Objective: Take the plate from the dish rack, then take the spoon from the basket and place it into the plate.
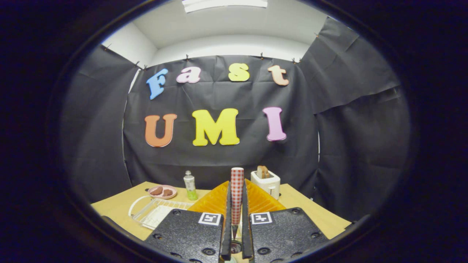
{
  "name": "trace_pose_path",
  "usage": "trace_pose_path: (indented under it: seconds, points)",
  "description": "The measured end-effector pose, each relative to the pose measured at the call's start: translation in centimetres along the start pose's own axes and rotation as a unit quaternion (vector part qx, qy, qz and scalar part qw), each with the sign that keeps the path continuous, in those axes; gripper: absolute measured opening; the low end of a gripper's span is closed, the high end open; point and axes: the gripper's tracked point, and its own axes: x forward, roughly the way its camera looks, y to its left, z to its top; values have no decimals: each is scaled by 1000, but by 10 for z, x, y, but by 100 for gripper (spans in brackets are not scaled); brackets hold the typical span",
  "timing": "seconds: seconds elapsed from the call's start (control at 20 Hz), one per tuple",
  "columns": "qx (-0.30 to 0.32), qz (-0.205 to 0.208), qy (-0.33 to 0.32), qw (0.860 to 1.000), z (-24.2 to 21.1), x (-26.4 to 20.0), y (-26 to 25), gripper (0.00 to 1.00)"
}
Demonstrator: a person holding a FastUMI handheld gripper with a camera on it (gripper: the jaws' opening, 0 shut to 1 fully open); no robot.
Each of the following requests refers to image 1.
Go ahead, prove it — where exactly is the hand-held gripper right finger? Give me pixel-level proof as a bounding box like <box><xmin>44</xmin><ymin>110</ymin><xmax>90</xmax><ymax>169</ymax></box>
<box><xmin>241</xmin><ymin>179</ymin><xmax>330</xmax><ymax>263</ymax></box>

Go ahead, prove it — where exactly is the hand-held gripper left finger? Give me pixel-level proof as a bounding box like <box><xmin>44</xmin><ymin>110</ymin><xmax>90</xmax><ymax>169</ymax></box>
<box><xmin>144</xmin><ymin>180</ymin><xmax>233</xmax><ymax>263</ymax></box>

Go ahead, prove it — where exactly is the checkered handle spoon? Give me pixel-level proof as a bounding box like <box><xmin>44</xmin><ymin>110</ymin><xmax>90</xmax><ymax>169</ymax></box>
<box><xmin>230</xmin><ymin>167</ymin><xmax>245</xmax><ymax>241</ymax></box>

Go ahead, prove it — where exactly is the white wire dish rack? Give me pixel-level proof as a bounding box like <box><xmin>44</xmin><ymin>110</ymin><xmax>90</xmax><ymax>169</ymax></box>
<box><xmin>128</xmin><ymin>195</ymin><xmax>195</xmax><ymax>230</ymax></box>

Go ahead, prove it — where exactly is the small pink plate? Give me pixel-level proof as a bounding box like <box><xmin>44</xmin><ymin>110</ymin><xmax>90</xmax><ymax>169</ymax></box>
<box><xmin>148</xmin><ymin>184</ymin><xmax>178</xmax><ymax>200</ymax></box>

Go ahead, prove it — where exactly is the cream toaster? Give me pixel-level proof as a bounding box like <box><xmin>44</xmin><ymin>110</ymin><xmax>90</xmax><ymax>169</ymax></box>
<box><xmin>250</xmin><ymin>170</ymin><xmax>281</xmax><ymax>201</ymax></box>

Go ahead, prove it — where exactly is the green drink bottle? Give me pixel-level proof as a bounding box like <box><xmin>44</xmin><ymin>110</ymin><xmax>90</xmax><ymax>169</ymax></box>
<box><xmin>183</xmin><ymin>171</ymin><xmax>199</xmax><ymax>201</ymax></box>

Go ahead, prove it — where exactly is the black backdrop cloth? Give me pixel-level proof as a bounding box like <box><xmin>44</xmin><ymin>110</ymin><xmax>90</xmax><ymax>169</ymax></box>
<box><xmin>60</xmin><ymin>16</ymin><xmax>412</xmax><ymax>223</ymax></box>

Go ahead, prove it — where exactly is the white ceiling light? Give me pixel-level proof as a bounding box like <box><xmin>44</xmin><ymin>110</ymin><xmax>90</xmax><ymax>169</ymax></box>
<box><xmin>182</xmin><ymin>0</ymin><xmax>268</xmax><ymax>13</ymax></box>

